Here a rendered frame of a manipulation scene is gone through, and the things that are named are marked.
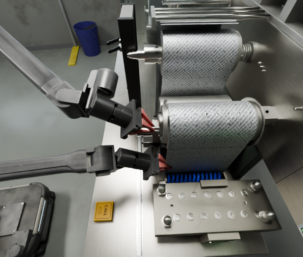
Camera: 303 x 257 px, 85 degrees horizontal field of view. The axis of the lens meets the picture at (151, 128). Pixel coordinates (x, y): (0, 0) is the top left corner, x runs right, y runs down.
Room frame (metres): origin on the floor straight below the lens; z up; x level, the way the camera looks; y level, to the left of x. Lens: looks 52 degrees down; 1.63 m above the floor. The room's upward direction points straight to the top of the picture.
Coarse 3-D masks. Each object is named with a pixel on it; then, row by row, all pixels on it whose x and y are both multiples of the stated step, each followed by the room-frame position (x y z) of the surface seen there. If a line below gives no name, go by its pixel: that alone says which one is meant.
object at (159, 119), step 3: (159, 114) 0.32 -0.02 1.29; (159, 117) 0.31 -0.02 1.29; (162, 117) 0.31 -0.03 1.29; (159, 120) 0.30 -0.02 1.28; (162, 120) 0.30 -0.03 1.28; (159, 123) 0.30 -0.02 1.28; (162, 123) 0.30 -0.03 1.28; (159, 126) 0.29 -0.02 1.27; (162, 126) 0.29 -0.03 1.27; (159, 129) 0.29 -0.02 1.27; (162, 129) 0.29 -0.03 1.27; (159, 132) 0.28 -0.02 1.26; (162, 132) 0.28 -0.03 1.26; (159, 135) 0.28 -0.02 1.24; (162, 135) 0.28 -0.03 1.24
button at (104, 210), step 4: (96, 204) 0.17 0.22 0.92; (100, 204) 0.17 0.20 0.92; (104, 204) 0.17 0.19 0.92; (108, 204) 0.17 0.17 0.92; (112, 204) 0.17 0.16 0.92; (96, 208) 0.16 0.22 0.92; (100, 208) 0.16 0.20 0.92; (104, 208) 0.16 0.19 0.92; (108, 208) 0.16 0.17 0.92; (112, 208) 0.16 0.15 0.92; (96, 212) 0.14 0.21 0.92; (100, 212) 0.14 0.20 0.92; (104, 212) 0.14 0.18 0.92; (108, 212) 0.14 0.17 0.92; (112, 212) 0.14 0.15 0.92; (96, 216) 0.13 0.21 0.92; (100, 216) 0.13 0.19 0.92; (104, 216) 0.13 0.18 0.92; (108, 216) 0.13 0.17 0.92; (112, 216) 0.13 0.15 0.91; (96, 220) 0.12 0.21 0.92; (100, 220) 0.12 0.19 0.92; (104, 220) 0.12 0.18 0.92; (108, 220) 0.12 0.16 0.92; (112, 220) 0.12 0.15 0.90
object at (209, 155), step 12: (168, 156) 0.26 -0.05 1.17; (180, 156) 0.26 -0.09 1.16; (192, 156) 0.26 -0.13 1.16; (204, 156) 0.26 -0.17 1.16; (216, 156) 0.26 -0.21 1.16; (228, 156) 0.26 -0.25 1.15; (180, 168) 0.26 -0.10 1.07; (192, 168) 0.26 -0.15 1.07; (204, 168) 0.26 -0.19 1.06; (216, 168) 0.26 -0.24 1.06
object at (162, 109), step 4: (160, 108) 0.37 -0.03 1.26; (164, 108) 0.33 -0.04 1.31; (164, 112) 0.31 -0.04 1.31; (256, 112) 0.31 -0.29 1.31; (164, 116) 0.30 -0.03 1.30; (164, 120) 0.29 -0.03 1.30; (164, 124) 0.28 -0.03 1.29; (164, 128) 0.27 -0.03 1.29; (256, 128) 0.28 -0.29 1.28; (164, 132) 0.27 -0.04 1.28; (256, 132) 0.28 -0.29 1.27; (164, 136) 0.26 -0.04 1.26; (164, 140) 0.26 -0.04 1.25
